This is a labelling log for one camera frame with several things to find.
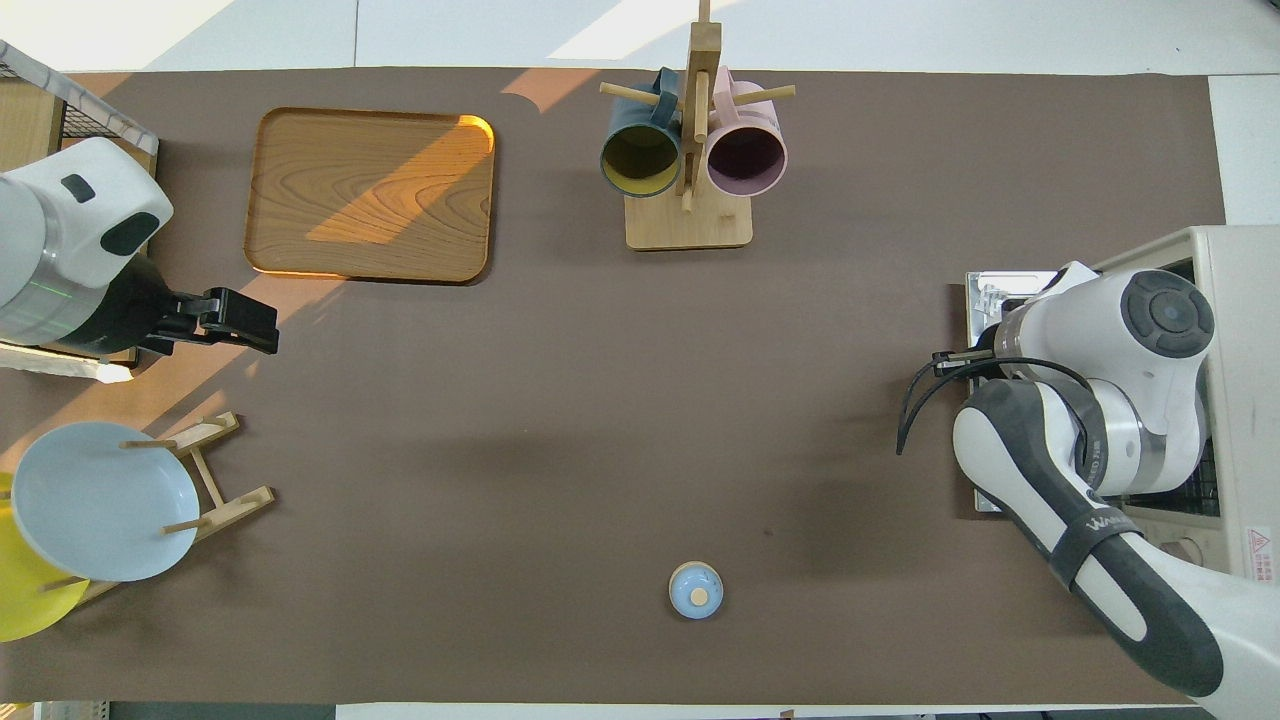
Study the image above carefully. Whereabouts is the white toaster oven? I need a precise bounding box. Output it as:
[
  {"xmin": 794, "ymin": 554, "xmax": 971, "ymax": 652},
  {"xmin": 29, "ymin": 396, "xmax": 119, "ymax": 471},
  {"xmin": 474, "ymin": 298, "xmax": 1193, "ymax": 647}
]
[{"xmin": 965, "ymin": 225, "xmax": 1280, "ymax": 583}]

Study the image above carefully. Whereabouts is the wooden plate rack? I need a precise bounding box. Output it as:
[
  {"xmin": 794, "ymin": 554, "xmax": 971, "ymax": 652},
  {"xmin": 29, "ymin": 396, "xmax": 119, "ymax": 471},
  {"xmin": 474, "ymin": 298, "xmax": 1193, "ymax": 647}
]
[{"xmin": 40, "ymin": 411, "xmax": 276, "ymax": 606}]

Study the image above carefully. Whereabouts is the yellow plate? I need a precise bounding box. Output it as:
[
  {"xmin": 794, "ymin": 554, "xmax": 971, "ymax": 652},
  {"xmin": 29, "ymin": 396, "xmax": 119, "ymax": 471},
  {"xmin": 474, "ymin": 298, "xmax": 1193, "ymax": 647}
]
[{"xmin": 0, "ymin": 472, "xmax": 91, "ymax": 643}]

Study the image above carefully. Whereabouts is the wire basket wooden shelf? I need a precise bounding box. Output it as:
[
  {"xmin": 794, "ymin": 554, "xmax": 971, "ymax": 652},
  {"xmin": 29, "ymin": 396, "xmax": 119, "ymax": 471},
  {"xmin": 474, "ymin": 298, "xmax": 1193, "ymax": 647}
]
[{"xmin": 0, "ymin": 40, "xmax": 161, "ymax": 383}]

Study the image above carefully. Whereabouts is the wooden serving tray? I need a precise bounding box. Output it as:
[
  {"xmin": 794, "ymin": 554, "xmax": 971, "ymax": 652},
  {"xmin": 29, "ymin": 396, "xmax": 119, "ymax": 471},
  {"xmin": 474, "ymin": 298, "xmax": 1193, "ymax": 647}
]
[{"xmin": 244, "ymin": 107, "xmax": 497, "ymax": 286}]

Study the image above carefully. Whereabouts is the light blue plate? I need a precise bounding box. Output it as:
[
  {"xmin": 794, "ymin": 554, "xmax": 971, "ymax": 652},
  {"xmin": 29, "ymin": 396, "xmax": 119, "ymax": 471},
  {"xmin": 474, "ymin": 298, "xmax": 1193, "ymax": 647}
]
[{"xmin": 11, "ymin": 421, "xmax": 200, "ymax": 583}]

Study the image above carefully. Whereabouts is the pink mug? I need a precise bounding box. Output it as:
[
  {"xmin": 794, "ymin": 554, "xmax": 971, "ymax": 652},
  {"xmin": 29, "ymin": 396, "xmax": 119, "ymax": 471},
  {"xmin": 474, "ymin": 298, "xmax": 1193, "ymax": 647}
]
[{"xmin": 705, "ymin": 67, "xmax": 789, "ymax": 198}]

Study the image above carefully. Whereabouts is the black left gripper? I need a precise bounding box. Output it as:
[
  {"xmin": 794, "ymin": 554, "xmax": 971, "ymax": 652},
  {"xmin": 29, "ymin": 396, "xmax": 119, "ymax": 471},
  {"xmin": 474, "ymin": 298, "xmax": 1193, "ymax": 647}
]
[{"xmin": 145, "ymin": 288, "xmax": 281, "ymax": 356}]

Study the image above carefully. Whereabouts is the dark teal mug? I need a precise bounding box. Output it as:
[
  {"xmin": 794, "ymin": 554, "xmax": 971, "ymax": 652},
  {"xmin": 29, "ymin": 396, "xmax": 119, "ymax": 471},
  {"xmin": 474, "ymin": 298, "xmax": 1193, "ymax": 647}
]
[{"xmin": 600, "ymin": 68, "xmax": 683, "ymax": 199}]

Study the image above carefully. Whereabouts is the wooden mug rack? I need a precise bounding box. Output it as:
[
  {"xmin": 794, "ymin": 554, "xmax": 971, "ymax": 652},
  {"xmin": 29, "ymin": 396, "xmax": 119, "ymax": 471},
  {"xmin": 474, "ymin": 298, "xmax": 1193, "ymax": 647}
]
[{"xmin": 600, "ymin": 0, "xmax": 797, "ymax": 251}]

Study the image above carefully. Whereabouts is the brown table mat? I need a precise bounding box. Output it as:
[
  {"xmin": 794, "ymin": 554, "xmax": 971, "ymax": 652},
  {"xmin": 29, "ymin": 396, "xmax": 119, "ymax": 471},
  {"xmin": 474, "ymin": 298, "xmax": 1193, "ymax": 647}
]
[{"xmin": 0, "ymin": 68, "xmax": 1271, "ymax": 706}]

